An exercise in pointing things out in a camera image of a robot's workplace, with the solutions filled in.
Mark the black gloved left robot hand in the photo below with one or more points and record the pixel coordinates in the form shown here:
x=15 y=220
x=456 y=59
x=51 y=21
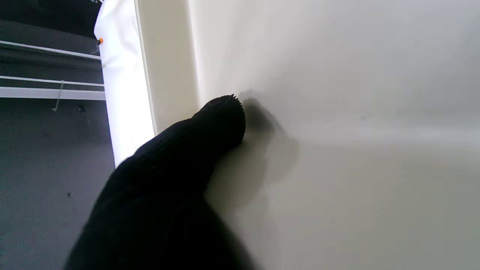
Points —
x=161 y=195

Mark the cream baking tray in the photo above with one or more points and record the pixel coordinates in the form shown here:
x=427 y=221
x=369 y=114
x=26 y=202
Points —
x=337 y=112

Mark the flat white ceiling bar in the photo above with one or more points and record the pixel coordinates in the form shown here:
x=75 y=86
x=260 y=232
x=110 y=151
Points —
x=52 y=93

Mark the thin white ceiling rail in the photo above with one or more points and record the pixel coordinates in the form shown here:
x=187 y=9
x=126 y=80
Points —
x=37 y=80
x=37 y=48

